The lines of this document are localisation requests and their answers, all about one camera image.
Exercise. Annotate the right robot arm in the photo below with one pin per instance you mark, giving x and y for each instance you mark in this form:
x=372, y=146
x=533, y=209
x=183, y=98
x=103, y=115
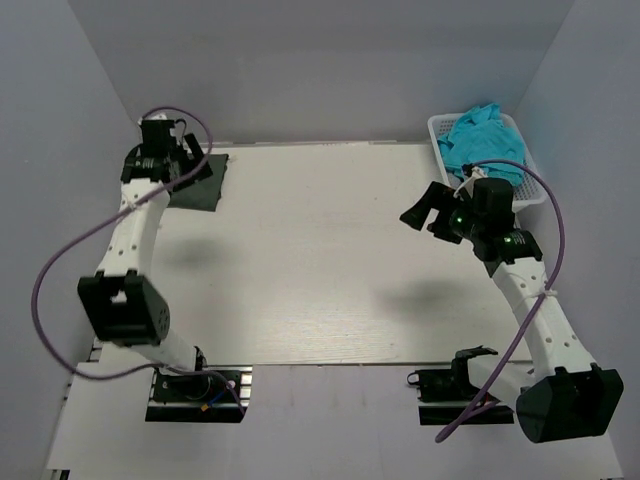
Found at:
x=566, y=395

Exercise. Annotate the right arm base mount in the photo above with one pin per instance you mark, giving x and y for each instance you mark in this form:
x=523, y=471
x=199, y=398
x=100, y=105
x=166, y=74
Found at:
x=440, y=400

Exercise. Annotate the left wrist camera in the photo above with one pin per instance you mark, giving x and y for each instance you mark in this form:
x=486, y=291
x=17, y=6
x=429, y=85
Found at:
x=161, y=135

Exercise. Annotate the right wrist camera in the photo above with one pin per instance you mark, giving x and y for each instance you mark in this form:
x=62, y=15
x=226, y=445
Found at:
x=491, y=200

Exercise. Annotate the turquoise t shirt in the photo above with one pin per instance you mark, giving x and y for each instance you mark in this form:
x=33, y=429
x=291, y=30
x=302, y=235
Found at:
x=480, y=134

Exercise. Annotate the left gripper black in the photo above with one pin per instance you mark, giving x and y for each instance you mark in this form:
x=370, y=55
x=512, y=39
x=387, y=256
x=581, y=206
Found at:
x=193, y=146

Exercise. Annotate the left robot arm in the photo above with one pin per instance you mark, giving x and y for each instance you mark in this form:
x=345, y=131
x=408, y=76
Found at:
x=123, y=306

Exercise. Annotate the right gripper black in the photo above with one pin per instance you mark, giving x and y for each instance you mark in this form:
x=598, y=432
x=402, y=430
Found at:
x=437, y=197

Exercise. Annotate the white plastic basket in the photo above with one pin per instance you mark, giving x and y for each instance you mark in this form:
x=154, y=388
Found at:
x=528, y=193

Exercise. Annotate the dark grey t shirt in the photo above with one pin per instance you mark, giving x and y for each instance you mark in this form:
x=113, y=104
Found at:
x=203, y=191

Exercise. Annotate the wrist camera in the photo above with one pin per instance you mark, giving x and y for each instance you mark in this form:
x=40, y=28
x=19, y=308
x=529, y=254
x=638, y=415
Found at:
x=161, y=135
x=491, y=200

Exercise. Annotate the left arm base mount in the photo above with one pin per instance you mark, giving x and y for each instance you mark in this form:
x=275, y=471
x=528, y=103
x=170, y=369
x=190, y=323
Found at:
x=201, y=400

